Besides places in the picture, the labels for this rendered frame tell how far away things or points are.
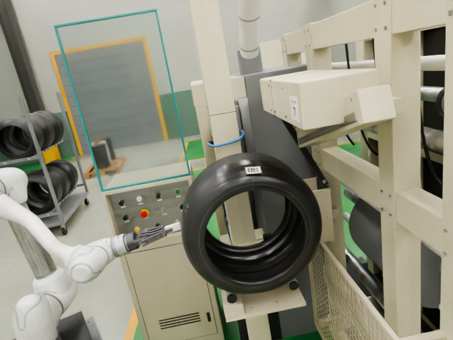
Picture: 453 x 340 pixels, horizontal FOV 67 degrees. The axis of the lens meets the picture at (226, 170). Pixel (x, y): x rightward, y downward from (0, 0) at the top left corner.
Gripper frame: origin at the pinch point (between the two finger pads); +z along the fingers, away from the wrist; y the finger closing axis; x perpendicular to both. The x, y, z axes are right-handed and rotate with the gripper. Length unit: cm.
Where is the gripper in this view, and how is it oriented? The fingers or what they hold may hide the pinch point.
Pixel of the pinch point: (172, 227)
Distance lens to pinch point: 149.8
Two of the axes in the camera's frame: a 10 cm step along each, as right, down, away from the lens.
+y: -1.0, -2.7, 9.6
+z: 9.5, -3.2, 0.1
